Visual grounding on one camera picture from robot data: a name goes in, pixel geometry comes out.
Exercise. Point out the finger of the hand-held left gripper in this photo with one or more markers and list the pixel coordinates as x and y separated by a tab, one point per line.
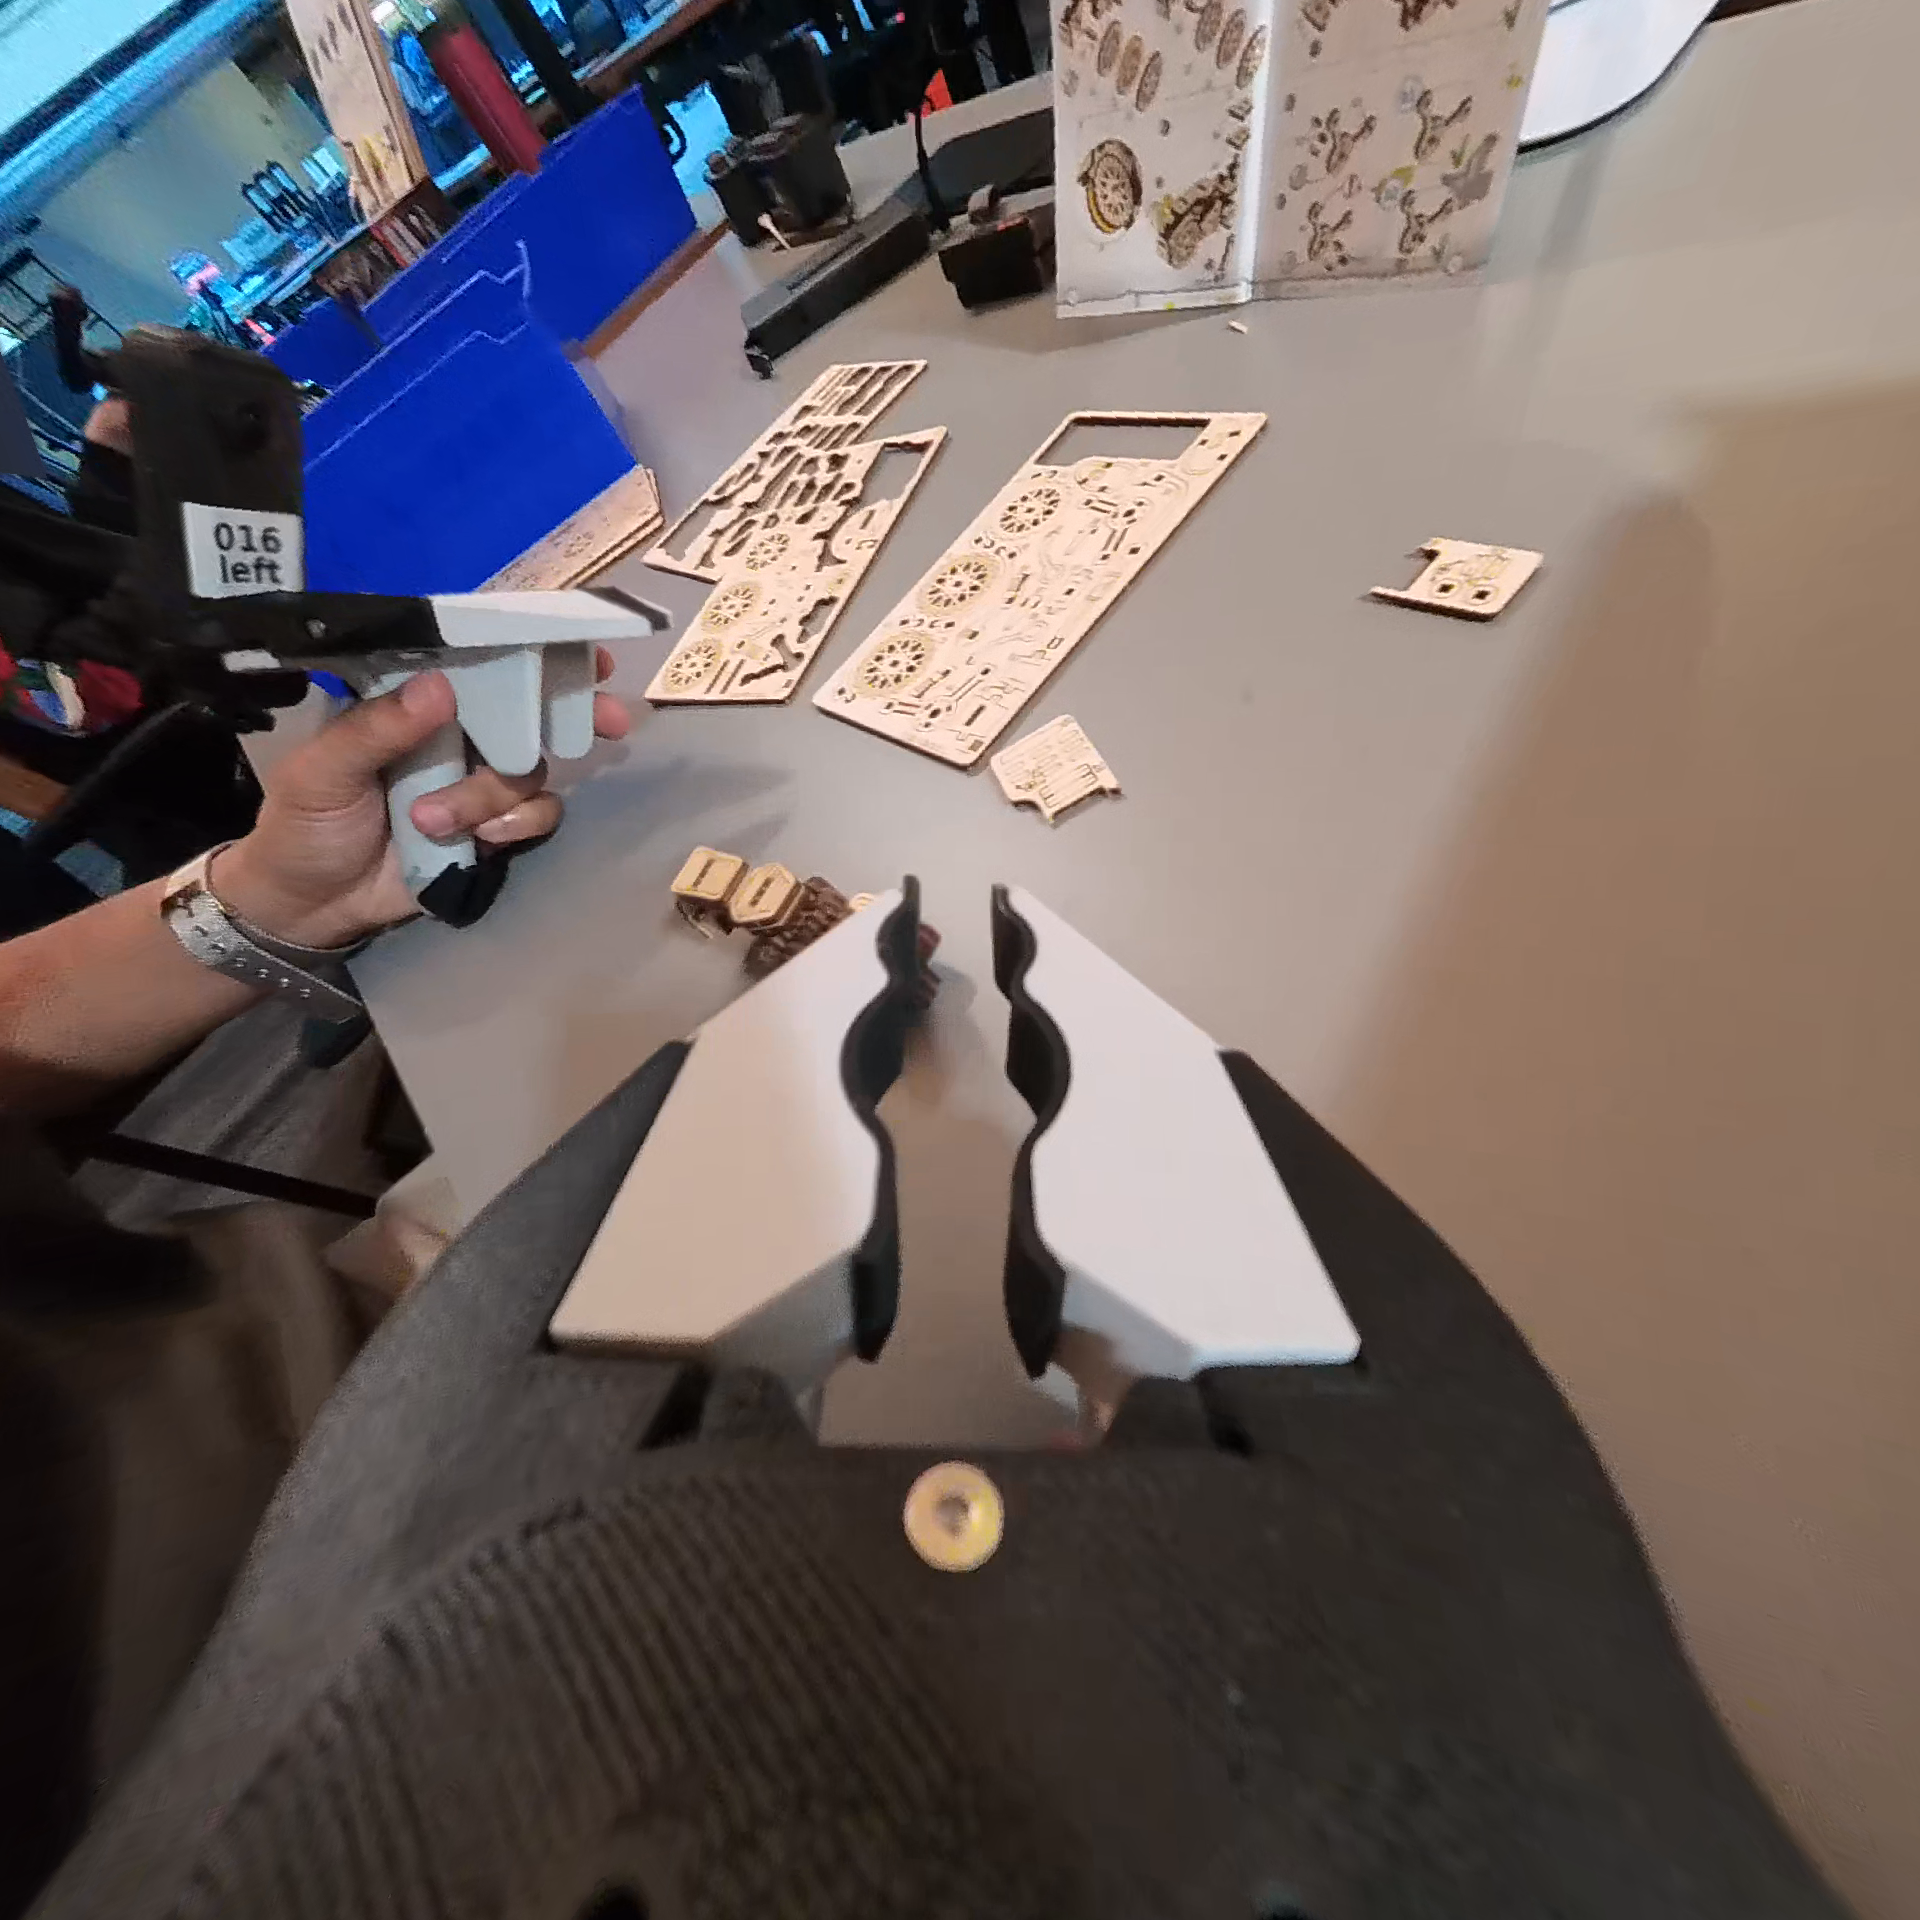
523	617

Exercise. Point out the stack of wooden puzzle sheets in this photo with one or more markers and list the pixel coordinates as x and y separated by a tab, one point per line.
593	540

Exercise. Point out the silver wristwatch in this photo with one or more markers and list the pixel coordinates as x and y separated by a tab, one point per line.
247	937

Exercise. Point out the white rounded object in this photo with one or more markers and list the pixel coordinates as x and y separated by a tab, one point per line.
1605	60

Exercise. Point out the person's left forearm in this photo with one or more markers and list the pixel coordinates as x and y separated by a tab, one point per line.
105	998

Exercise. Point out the small wooden puzzle sheet fragment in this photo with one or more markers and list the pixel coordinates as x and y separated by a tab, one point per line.
1058	768

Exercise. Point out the printed wooden panel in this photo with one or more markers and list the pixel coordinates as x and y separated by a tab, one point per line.
360	105

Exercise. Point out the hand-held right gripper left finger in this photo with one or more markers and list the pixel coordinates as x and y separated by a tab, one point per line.
751	1172

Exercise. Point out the person's left hand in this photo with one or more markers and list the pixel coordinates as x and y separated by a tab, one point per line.
315	825

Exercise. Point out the small black box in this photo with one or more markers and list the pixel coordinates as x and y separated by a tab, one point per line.
1001	254

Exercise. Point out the partly built wooden model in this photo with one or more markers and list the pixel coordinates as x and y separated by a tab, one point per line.
764	902

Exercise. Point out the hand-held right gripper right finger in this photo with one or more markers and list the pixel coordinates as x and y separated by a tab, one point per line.
1170	1200

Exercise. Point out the small wooden fragment with holes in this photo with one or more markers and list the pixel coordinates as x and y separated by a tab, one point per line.
1463	581

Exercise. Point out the wooden puzzle sheet with gears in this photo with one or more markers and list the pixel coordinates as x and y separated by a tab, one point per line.
819	600

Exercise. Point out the grey desk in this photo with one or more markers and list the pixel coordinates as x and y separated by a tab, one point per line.
1499	902

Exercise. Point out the folded instruction booklet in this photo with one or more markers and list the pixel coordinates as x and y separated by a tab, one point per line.
1349	150

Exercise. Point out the long black bar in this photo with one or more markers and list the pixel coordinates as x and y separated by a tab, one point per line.
840	284

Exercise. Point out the wooden puzzle sheet with rectangular cutout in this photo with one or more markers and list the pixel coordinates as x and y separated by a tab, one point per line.
1080	600

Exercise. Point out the mostly emptied wooden puzzle sheet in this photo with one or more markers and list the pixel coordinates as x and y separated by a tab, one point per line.
840	405

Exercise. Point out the black device with white stick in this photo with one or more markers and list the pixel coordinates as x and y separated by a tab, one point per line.
779	182

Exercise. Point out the person's leg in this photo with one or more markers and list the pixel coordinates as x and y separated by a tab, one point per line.
225	1425

